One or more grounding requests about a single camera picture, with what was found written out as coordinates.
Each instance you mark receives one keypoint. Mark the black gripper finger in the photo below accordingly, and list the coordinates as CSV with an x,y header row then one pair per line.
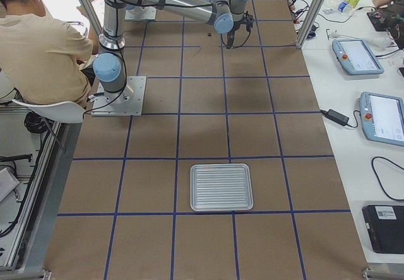
x,y
230,40

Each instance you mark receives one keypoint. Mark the silver ribbed metal tray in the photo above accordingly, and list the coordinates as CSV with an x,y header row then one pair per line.
x,y
221,187

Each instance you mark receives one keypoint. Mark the blue teach pendant far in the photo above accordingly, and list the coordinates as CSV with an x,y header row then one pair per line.
x,y
356,58

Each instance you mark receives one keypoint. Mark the blue teach pendant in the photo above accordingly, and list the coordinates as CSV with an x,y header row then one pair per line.
x,y
382,118
356,58

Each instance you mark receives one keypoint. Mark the black power adapter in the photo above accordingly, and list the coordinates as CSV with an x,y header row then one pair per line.
x,y
335,117

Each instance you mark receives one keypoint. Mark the blue teach pendant near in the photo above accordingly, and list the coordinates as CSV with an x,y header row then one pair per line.
x,y
382,118

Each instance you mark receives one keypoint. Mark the white chair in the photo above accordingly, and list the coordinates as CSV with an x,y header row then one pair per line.
x,y
67,112

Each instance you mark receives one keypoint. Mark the person in beige shirt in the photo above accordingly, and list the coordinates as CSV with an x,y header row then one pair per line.
x,y
41,55

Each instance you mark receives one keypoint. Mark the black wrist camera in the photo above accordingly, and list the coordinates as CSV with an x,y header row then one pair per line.
x,y
248,21

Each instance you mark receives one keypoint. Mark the aluminium frame post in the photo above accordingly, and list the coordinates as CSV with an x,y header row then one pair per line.
x,y
308,22
92,16

